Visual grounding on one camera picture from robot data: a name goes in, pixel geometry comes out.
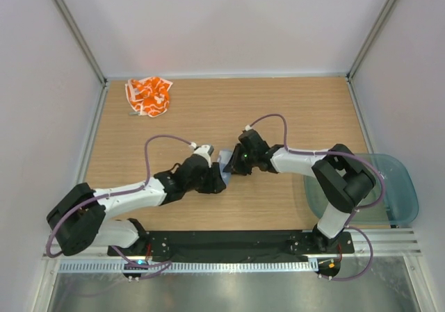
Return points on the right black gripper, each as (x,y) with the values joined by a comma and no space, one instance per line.
(240,169)

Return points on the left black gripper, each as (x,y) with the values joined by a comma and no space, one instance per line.
(215,183)

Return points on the blue bear towel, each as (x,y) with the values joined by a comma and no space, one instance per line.
(223,158)

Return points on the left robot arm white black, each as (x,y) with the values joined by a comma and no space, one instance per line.
(86,217)

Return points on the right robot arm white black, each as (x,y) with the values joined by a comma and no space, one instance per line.
(344,178)

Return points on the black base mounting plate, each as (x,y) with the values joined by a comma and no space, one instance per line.
(275,246)

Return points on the orange white patterned towel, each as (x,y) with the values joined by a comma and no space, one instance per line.
(148,97)

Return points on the clear teal plastic container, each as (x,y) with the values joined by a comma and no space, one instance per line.
(399,206)

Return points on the white slotted cable duct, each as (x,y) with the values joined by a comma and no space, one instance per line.
(115,266)

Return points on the aluminium frame rail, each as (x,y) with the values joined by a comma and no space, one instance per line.
(385,242)

